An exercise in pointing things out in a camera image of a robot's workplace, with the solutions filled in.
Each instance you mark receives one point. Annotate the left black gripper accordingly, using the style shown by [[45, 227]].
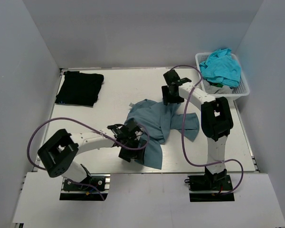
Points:
[[140, 151]]

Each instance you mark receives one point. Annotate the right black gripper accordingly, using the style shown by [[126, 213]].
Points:
[[167, 99]]

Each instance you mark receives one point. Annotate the grey-blue t-shirt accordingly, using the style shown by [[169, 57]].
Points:
[[158, 119]]

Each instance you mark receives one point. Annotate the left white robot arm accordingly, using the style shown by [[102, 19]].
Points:
[[58, 152]]

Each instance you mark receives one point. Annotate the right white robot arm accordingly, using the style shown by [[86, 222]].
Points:
[[216, 119]]

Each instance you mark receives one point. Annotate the grey t-shirt in basket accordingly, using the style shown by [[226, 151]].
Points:
[[216, 90]]

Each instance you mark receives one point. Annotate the green item in basket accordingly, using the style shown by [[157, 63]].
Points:
[[216, 84]]

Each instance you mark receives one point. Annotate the turquoise t-shirt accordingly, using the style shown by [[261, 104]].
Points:
[[221, 68]]

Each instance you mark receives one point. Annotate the white plastic laundry basket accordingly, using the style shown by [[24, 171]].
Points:
[[241, 90]]

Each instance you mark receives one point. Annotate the folded black t-shirt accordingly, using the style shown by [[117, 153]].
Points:
[[79, 89]]

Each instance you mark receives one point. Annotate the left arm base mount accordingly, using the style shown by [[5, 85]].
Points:
[[94, 188]]

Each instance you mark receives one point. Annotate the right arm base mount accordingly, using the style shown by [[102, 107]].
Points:
[[202, 190]]

